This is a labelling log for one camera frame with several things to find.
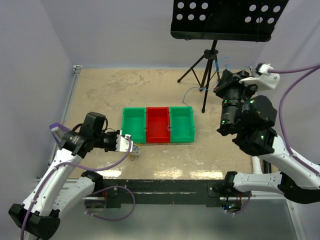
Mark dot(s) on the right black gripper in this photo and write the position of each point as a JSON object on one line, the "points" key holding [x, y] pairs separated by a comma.
{"points": [[230, 79]]}

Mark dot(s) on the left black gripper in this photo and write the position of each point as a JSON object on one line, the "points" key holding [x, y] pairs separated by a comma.
{"points": [[117, 132]]}

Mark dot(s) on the green plastic bin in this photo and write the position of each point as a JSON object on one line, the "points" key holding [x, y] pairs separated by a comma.
{"points": [[134, 123], [182, 125]]}

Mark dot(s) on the red plastic bin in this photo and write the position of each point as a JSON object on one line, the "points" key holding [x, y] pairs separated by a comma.
{"points": [[158, 125]]}

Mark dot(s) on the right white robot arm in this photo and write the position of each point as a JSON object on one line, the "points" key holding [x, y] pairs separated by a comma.
{"points": [[251, 118]]}

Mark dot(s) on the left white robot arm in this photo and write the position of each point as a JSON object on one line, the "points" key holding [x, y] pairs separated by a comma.
{"points": [[66, 181]]}

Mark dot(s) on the purple holder block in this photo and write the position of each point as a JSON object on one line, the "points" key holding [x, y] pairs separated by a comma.
{"points": [[58, 131]]}

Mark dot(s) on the black music stand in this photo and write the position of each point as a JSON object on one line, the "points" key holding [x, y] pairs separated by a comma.
{"points": [[223, 20]]}

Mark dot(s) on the white microphone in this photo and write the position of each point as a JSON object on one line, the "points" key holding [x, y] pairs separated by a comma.
{"points": [[256, 165]]}

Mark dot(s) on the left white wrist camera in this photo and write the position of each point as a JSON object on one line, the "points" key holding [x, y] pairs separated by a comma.
{"points": [[124, 143]]}

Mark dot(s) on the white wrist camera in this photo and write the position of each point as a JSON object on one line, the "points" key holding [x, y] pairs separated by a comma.
{"points": [[264, 79], [124, 143]]}

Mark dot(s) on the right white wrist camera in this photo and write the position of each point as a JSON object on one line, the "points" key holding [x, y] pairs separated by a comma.
{"points": [[264, 79]]}

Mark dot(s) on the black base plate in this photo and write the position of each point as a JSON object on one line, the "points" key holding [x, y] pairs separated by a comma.
{"points": [[206, 192]]}

